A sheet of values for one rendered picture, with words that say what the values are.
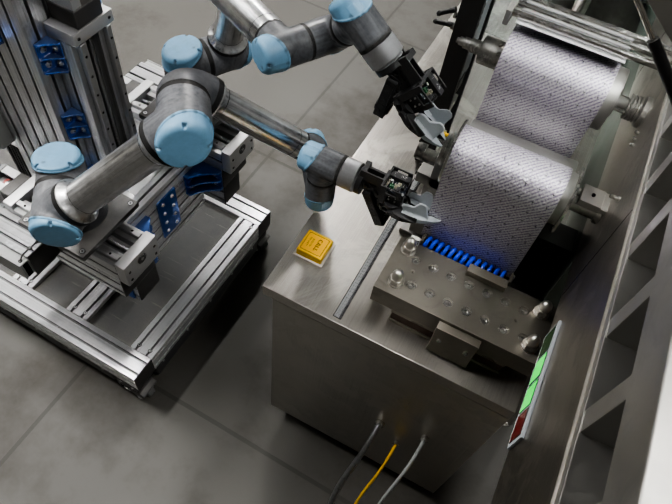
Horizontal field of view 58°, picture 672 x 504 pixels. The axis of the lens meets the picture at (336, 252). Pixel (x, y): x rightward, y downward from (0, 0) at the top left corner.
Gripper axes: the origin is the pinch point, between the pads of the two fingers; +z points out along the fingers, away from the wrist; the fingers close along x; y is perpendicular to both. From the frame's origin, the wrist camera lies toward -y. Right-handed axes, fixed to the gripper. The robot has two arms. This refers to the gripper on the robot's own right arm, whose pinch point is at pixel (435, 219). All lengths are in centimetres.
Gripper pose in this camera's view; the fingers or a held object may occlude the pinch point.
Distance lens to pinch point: 141.5
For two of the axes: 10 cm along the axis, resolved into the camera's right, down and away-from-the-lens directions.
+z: 8.9, 4.3, -1.8
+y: 1.0, -5.6, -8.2
